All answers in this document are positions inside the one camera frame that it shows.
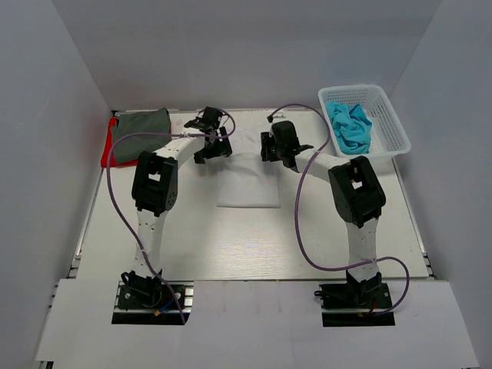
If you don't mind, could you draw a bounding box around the folded red t-shirt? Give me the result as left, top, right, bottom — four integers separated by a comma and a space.
100, 117, 139, 169

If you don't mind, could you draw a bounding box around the white plastic basket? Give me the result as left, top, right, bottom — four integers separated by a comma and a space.
317, 84, 411, 161

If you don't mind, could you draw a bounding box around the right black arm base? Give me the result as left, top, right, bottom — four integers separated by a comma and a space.
314, 283, 395, 327

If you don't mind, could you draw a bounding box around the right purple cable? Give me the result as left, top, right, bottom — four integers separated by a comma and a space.
266, 103, 411, 317

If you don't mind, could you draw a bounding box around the folded grey t-shirt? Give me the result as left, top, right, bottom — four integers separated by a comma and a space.
110, 108, 171, 165

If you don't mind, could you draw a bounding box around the crumpled cyan t-shirt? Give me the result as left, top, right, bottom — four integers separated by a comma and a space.
325, 101, 372, 155

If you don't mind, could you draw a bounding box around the white t-shirt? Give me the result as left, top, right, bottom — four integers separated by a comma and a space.
216, 124, 281, 208

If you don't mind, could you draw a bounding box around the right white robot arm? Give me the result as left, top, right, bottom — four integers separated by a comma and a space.
261, 121, 386, 308

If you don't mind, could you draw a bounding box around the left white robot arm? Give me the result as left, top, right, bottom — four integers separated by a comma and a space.
121, 107, 232, 307

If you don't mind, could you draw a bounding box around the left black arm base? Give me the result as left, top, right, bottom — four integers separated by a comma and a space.
111, 271, 194, 326

